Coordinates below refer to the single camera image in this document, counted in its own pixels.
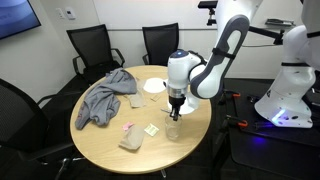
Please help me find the orange clamp far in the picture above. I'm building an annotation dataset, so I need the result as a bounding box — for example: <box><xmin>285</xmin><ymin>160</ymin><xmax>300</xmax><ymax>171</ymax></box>
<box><xmin>223</xmin><ymin>90</ymin><xmax>241</xmax><ymax>98</ymax></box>

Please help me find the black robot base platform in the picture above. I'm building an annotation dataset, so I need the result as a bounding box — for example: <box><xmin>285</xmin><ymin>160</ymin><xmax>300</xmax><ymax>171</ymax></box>
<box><xmin>231</xmin><ymin>93</ymin><xmax>320</xmax><ymax>147</ymax></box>

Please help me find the clear glass cup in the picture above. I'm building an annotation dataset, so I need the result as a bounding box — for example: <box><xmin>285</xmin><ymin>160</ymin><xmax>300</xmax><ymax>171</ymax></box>
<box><xmin>165</xmin><ymin>115</ymin><xmax>182</xmax><ymax>140</ymax></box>

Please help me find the small white plate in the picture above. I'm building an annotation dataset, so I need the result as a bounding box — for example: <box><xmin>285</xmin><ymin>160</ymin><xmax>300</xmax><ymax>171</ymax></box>
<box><xmin>143</xmin><ymin>78</ymin><xmax>166</xmax><ymax>93</ymax></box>

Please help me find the yellow-green sachet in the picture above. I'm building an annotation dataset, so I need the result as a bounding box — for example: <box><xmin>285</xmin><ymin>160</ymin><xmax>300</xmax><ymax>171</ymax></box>
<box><xmin>144</xmin><ymin>123</ymin><xmax>159</xmax><ymax>136</ymax></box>

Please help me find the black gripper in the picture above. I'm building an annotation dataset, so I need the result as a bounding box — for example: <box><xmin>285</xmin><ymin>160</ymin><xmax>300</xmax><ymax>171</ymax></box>
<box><xmin>169</xmin><ymin>97</ymin><xmax>185</xmax><ymax>121</ymax></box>

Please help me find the white light switch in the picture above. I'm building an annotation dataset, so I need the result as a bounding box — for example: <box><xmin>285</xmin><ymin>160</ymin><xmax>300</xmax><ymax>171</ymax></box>
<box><xmin>56</xmin><ymin>8</ymin><xmax>65</xmax><ymax>19</ymax></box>

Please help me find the large white plate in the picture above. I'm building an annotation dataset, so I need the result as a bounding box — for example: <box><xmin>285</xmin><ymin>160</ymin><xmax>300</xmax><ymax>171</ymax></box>
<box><xmin>180</xmin><ymin>92</ymin><xmax>200</xmax><ymax>115</ymax></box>

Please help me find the grey sweatshirt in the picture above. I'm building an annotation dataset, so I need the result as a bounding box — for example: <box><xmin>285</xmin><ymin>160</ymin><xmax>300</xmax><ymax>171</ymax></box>
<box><xmin>75</xmin><ymin>68</ymin><xmax>137</xmax><ymax>130</ymax></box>

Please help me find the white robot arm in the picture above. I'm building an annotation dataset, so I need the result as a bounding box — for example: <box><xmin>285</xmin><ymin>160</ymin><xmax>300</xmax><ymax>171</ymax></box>
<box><xmin>166</xmin><ymin>0</ymin><xmax>320</xmax><ymax>128</ymax></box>

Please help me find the brown paper napkin left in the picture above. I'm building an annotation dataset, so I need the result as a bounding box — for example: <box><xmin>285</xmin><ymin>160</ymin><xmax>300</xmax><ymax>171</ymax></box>
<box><xmin>128</xmin><ymin>92</ymin><xmax>146</xmax><ymax>108</ymax></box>

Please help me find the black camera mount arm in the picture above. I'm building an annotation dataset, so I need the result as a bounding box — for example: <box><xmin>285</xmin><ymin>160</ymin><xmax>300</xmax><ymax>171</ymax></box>
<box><xmin>198</xmin><ymin>0</ymin><xmax>284</xmax><ymax>45</ymax></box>

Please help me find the black mesh chair back left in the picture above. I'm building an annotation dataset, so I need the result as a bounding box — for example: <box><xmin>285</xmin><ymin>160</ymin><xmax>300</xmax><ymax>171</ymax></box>
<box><xmin>67</xmin><ymin>24</ymin><xmax>125</xmax><ymax>84</ymax></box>

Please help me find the black grey marker pen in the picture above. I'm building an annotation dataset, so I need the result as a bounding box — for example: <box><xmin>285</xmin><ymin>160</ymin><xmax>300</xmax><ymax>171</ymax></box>
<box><xmin>160</xmin><ymin>108</ymin><xmax>171</xmax><ymax>113</ymax></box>

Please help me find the pink sachet near cup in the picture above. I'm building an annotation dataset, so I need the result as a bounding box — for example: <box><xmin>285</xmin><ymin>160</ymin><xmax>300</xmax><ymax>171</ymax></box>
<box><xmin>122</xmin><ymin>122</ymin><xmax>134</xmax><ymax>131</ymax></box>

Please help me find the black mesh chair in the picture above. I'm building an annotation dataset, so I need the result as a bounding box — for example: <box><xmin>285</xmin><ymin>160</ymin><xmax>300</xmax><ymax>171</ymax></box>
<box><xmin>142</xmin><ymin>23</ymin><xmax>179</xmax><ymax>66</ymax></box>
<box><xmin>67</xmin><ymin>24</ymin><xmax>125</xmax><ymax>84</ymax></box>

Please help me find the black office chair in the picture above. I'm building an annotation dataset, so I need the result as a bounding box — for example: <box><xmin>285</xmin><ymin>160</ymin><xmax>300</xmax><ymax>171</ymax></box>
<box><xmin>0</xmin><ymin>78</ymin><xmax>84</xmax><ymax>180</ymax></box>

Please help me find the wall television screen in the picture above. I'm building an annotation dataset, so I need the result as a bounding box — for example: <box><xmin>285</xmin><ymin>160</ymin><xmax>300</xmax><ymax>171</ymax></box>
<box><xmin>0</xmin><ymin>0</ymin><xmax>41</xmax><ymax>39</ymax></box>

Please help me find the black mesh chair back right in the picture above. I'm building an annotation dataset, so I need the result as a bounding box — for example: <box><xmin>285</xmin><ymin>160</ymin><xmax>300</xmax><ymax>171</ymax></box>
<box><xmin>142</xmin><ymin>23</ymin><xmax>179</xmax><ymax>66</ymax></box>

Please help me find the white wall thermostat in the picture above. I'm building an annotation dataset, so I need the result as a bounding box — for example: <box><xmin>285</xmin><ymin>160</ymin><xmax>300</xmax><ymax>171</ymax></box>
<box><xmin>65</xmin><ymin>7</ymin><xmax>76</xmax><ymax>20</ymax></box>

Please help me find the orange black clamp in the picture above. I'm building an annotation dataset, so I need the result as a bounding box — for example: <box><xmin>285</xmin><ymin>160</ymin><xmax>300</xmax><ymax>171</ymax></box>
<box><xmin>226</xmin><ymin>115</ymin><xmax>248</xmax><ymax>128</ymax></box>

